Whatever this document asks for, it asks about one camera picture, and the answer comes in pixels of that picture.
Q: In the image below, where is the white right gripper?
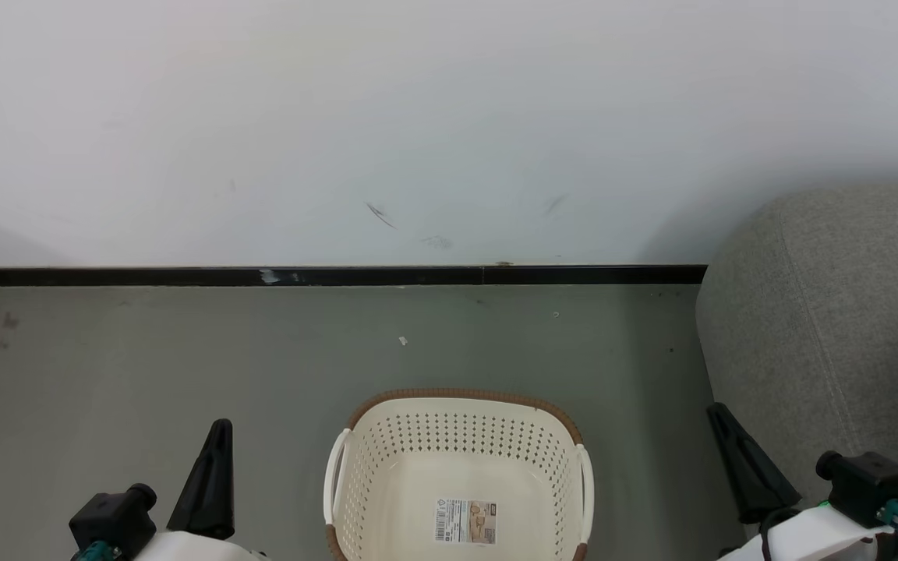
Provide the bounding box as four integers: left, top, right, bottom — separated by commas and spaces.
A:
708, 403, 898, 561

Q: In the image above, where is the paper product label sticker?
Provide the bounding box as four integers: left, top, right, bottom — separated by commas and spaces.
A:
435, 499, 498, 545

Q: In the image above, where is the grey fabric sofa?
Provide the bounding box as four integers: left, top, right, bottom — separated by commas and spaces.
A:
696, 183, 898, 561

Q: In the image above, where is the dark wall baseboard strip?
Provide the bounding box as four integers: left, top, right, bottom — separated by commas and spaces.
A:
0, 265, 709, 288

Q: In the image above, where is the cream perforated laundry basket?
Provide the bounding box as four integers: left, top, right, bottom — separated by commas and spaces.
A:
323, 388, 596, 561

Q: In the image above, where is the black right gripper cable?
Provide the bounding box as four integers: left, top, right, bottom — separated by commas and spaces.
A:
759, 508, 799, 561

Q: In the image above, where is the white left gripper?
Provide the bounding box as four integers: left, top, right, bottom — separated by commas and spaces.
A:
133, 419, 270, 561

